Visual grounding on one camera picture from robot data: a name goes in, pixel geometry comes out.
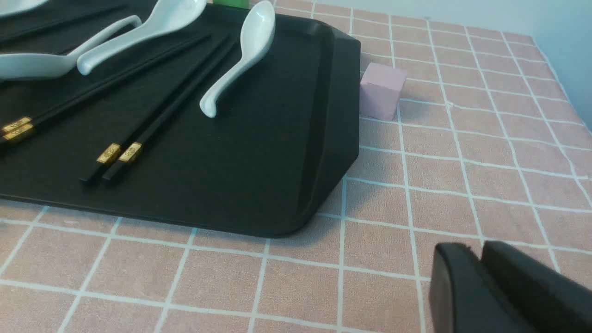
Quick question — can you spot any green object behind tray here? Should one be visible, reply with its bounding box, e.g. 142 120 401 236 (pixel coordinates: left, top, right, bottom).
213 0 250 8

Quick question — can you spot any white ceramic spoon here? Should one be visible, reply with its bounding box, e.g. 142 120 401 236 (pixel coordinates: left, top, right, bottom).
199 0 276 118
77 0 207 75
0 15 142 81

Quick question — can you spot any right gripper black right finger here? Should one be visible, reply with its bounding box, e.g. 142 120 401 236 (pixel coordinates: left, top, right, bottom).
481 241 592 333

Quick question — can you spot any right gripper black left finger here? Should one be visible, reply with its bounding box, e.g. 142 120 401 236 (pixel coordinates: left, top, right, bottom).
429 243 537 333

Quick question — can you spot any pink cube block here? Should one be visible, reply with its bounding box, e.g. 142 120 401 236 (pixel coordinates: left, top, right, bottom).
359 62 407 122

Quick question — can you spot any black plastic tray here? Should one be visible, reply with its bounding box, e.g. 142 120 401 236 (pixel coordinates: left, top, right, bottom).
1 4 361 238

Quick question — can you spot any black chopstick gold band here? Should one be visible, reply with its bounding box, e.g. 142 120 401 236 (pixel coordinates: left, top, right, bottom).
101 35 239 181
80 34 235 184
0 31 213 135
0 42 204 148

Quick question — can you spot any white ceramic spoon left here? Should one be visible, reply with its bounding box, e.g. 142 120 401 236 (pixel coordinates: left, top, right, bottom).
0 15 142 81

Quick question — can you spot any white ceramic spoon middle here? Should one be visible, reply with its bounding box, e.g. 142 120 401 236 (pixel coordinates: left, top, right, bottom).
77 0 207 75

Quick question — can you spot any white dish at corner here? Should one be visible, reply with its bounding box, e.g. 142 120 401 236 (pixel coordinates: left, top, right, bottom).
0 0 47 18

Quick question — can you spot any white ceramic spoon right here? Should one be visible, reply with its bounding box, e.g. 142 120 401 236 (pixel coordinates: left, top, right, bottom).
199 0 276 118

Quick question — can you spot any pink checkered tablecloth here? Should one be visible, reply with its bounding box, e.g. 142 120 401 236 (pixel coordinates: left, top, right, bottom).
1 0 591 333

